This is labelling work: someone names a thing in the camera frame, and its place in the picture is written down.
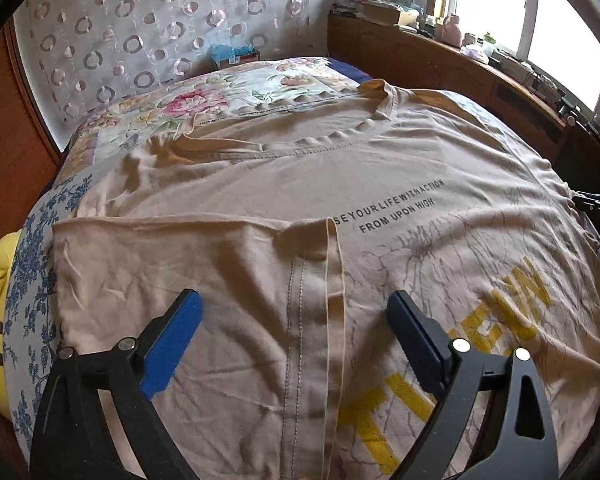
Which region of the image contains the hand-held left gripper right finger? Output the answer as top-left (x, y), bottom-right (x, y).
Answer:
top-left (385, 290), bottom-right (561, 480)

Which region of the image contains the grey circle-pattern headboard cover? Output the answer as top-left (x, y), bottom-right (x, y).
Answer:
top-left (12, 0), bottom-right (396, 151)

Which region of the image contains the stack of books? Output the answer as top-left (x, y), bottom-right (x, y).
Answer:
top-left (331, 0), bottom-right (421, 28)

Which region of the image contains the pink figurine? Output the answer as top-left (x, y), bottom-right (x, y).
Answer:
top-left (442, 14), bottom-right (463, 43)

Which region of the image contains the wooden headboard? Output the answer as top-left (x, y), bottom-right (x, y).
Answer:
top-left (0, 15), bottom-right (66, 246)

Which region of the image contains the teal-topped small box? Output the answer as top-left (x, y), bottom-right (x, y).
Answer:
top-left (209, 42), bottom-right (259, 68)

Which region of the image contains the window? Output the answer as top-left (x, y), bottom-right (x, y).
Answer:
top-left (440, 0), bottom-right (600, 111)

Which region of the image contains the beige printed t-shirt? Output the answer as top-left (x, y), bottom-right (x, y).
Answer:
top-left (52, 79), bottom-right (600, 480)

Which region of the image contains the pink floral quilt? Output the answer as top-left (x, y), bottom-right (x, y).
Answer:
top-left (70, 56), bottom-right (376, 151)

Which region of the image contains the wooden bedside cabinet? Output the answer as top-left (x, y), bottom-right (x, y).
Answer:
top-left (327, 12), bottom-right (600, 171)

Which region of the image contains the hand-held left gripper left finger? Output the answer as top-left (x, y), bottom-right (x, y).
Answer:
top-left (28, 288), bottom-right (203, 480)

